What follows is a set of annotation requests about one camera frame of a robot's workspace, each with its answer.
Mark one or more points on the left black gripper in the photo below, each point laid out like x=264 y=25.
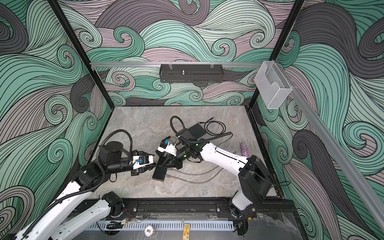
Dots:
x=137 y=172

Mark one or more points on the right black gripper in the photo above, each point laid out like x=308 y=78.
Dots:
x=173 y=161

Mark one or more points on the black network switch box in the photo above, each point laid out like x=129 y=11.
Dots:
x=160 y=170

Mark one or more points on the dark grey box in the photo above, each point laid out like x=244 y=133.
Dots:
x=194 y=133

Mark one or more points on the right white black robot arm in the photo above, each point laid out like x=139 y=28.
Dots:
x=254 y=177

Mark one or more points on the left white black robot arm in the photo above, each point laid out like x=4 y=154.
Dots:
x=112 y=158

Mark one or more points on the round white sticker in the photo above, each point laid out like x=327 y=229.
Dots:
x=149 y=231

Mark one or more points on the glitter purple microphone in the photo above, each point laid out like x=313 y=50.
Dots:
x=244 y=150

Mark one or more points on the yellow label tag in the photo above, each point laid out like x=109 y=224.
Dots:
x=186 y=231

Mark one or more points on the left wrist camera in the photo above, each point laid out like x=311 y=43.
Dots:
x=142 y=161

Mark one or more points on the white slotted cable duct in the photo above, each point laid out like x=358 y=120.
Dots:
x=167 y=226

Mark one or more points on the black perforated wall tray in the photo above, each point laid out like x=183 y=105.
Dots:
x=191 y=73

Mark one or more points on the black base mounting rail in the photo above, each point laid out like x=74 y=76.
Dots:
x=219 y=207

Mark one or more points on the clear acrylic wall holder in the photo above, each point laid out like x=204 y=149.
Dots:
x=273 y=84

